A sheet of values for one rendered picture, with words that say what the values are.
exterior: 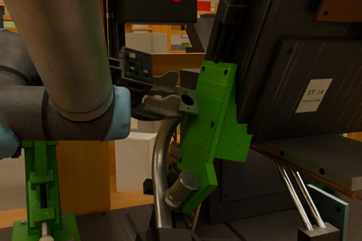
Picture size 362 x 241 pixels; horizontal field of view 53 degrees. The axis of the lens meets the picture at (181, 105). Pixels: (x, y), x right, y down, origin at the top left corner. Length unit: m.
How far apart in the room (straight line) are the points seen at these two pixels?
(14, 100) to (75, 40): 0.20
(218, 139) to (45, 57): 0.34
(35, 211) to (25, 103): 0.30
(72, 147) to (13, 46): 0.41
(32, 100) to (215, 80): 0.30
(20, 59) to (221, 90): 0.31
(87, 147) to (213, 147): 0.41
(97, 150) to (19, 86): 0.44
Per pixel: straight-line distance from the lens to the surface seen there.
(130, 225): 0.87
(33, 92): 0.51
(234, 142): 0.63
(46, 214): 0.75
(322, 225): 0.67
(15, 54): 0.57
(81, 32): 0.33
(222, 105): 0.59
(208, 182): 0.59
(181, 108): 0.64
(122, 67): 0.58
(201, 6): 8.53
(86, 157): 0.94
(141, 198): 1.05
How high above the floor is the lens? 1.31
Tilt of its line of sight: 10 degrees down
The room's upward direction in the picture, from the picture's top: straight up
